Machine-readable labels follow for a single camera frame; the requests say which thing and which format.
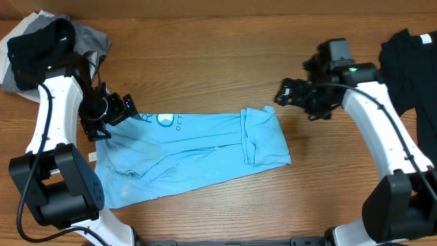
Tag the folded grey garment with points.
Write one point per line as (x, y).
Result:
(87, 39)

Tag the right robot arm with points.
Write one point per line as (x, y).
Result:
(402, 207)

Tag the light blue t-shirt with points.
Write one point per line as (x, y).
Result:
(167, 154)

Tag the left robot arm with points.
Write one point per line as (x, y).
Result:
(56, 183)

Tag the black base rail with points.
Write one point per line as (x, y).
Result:
(232, 243)

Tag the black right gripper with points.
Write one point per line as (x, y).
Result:
(298, 89)

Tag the folded black garment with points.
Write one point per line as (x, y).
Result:
(32, 53)

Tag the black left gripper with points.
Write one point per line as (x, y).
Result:
(119, 114)

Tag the black t-shirt on right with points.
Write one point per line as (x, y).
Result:
(408, 68)

